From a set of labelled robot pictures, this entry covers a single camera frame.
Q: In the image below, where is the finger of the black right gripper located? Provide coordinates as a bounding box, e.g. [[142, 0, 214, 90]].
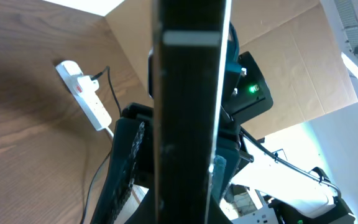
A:
[[90, 118, 150, 224]]

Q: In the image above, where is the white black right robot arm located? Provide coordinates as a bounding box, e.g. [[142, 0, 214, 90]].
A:
[[91, 27, 356, 223]]

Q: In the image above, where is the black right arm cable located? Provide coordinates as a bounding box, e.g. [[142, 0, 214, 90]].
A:
[[239, 127, 343, 200]]

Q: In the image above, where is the white power strip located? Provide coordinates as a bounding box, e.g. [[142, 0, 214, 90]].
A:
[[55, 60, 112, 131]]

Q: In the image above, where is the brown cardboard sheet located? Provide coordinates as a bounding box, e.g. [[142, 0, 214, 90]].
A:
[[106, 0, 357, 139]]

